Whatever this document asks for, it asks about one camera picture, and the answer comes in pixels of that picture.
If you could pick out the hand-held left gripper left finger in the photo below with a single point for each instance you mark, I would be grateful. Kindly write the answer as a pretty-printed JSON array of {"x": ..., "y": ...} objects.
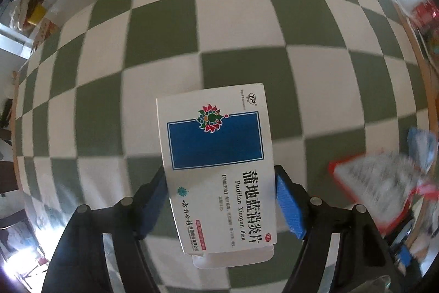
[{"x": 154, "y": 207}]

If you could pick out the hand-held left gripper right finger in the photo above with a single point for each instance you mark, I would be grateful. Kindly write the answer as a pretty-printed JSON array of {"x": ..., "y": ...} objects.
[{"x": 288, "y": 207}]

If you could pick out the white blue medicine box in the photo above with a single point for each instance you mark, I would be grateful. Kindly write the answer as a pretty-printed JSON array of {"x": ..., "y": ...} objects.
[{"x": 212, "y": 142}]

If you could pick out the red white blue packet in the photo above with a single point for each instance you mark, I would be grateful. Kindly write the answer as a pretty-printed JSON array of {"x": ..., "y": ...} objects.
[{"x": 374, "y": 183}]

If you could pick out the green white checkered mat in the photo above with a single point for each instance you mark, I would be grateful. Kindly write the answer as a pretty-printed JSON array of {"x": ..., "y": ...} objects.
[{"x": 240, "y": 21}]

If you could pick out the orange red carton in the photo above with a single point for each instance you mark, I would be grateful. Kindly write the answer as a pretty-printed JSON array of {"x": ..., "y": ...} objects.
[{"x": 46, "y": 30}]

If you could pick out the yellow box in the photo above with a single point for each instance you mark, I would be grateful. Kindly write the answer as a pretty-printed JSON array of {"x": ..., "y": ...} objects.
[{"x": 36, "y": 14}]

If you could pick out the pile of blankets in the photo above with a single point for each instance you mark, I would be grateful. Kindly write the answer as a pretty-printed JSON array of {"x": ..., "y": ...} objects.
[{"x": 20, "y": 9}]

